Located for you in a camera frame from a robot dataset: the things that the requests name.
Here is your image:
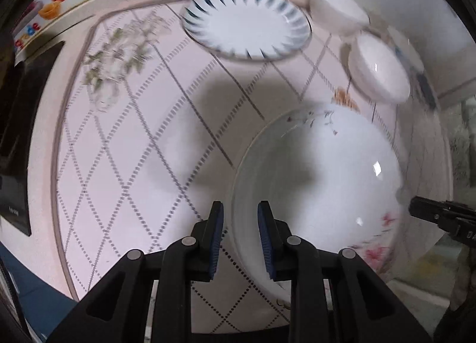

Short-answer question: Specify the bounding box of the large floral white bowl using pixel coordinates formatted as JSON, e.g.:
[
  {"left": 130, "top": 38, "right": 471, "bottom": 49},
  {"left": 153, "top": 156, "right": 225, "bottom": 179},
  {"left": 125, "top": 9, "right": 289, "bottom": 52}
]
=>
[{"left": 227, "top": 103, "right": 404, "bottom": 303}]

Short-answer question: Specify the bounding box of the orange fruit sticker poster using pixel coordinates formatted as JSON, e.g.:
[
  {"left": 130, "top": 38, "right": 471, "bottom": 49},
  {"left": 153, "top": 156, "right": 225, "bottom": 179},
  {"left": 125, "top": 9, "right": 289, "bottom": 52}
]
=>
[{"left": 12, "top": 0, "right": 72, "bottom": 54}]

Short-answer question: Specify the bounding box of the blue striped white plate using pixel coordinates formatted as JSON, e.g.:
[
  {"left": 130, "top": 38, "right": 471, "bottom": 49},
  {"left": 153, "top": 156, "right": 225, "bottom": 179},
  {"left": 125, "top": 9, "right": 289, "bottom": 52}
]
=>
[{"left": 181, "top": 0, "right": 311, "bottom": 61}]

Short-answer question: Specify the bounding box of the pink checked floral tablecloth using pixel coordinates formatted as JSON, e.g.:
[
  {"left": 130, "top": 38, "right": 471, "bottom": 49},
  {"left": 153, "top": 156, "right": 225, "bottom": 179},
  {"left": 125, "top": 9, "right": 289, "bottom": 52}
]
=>
[{"left": 27, "top": 0, "right": 455, "bottom": 336}]

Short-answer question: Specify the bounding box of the small white bowl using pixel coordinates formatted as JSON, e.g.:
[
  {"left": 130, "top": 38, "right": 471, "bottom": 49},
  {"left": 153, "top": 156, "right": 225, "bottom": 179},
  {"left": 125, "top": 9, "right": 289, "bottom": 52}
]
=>
[
  {"left": 348, "top": 32, "right": 411, "bottom": 105},
  {"left": 310, "top": 0, "right": 370, "bottom": 36}
]

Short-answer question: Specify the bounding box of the black device at left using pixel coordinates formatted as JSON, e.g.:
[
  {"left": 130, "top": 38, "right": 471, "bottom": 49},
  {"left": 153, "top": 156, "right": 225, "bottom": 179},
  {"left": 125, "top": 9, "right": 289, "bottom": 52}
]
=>
[{"left": 1, "top": 41, "right": 65, "bottom": 236}]

